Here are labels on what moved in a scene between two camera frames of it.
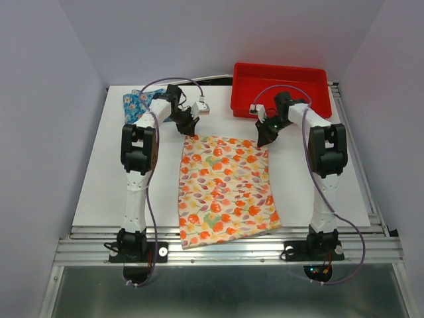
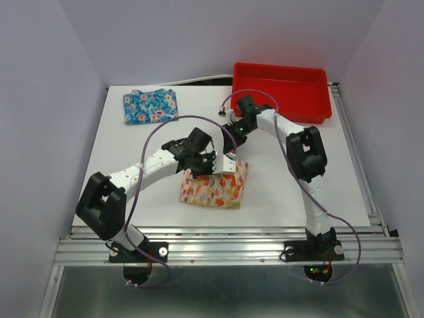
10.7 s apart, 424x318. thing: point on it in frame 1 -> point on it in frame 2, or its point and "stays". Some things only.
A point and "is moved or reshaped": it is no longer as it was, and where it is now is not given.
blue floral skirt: [137, 103] stays
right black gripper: [264, 136] -> [228, 143]
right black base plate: [297, 251] stays
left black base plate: [162, 254] stays
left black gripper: [185, 129] -> [209, 172]
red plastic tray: [258, 84] stays
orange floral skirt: [225, 191] is moved or reshaped
